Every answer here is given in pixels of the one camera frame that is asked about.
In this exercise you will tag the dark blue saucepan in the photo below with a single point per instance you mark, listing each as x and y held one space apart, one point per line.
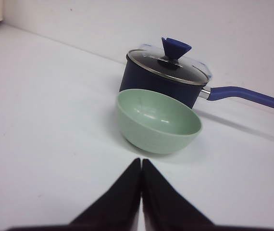
137 77

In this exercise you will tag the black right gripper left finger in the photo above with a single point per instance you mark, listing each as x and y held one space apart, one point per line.
116 210

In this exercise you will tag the glass pot lid blue knob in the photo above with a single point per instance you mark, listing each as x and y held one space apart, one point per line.
167 64

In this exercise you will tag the green bowl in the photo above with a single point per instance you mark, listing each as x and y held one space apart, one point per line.
155 122

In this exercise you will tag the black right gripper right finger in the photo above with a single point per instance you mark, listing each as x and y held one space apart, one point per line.
166 210

